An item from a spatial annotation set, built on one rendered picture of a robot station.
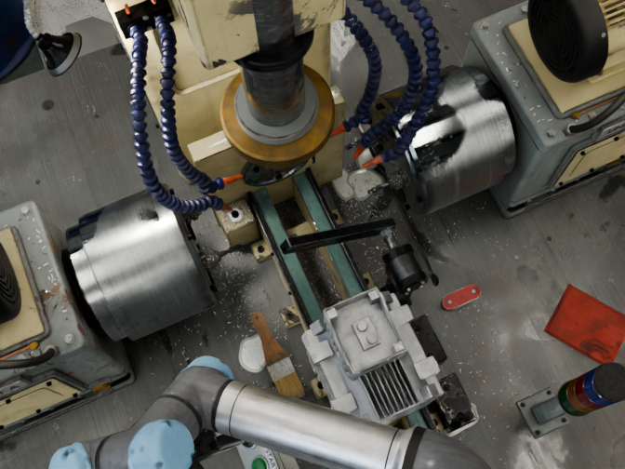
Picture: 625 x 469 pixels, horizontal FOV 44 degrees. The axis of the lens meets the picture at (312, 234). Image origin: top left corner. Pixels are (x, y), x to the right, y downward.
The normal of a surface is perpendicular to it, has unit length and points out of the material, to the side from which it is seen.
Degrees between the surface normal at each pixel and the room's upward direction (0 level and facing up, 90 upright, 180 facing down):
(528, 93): 0
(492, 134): 36
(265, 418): 14
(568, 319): 3
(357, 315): 0
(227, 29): 90
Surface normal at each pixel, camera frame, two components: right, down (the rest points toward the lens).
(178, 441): 0.78, -0.32
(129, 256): 0.07, -0.13
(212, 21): 0.40, 0.86
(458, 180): 0.35, 0.60
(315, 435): -0.26, -0.30
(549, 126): -0.02, -0.33
